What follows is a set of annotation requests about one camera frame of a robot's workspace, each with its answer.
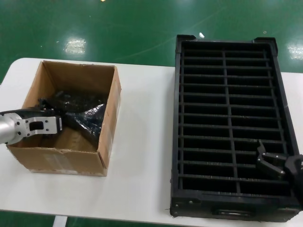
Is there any left wrist silver camera bracket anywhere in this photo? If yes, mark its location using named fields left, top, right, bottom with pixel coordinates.
left=15, top=115, right=63, bottom=138

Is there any brown cardboard box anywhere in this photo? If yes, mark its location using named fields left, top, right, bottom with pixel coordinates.
left=6, top=60, right=123, bottom=178

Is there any bagged graphics card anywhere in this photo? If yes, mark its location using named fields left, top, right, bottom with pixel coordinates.
left=63, top=103, right=107, bottom=143

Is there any black divided plastic crate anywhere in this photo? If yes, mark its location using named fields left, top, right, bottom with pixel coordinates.
left=169, top=35, right=303, bottom=217

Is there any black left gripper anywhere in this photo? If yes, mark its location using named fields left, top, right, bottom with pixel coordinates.
left=22, top=96, right=66, bottom=119

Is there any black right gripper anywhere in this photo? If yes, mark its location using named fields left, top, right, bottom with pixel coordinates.
left=256, top=139, right=303, bottom=206

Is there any white table leg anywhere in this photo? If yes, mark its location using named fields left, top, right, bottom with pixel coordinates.
left=52, top=209, right=69, bottom=227

